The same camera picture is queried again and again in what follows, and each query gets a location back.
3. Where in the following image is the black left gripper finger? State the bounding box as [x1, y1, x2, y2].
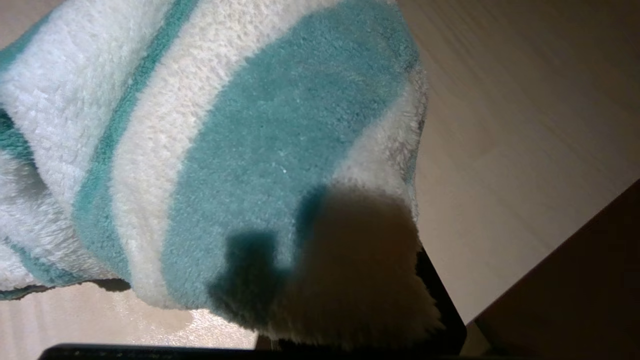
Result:
[414, 247, 468, 356]

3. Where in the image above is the teal white striped towel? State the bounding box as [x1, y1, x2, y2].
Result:
[0, 0, 429, 347]

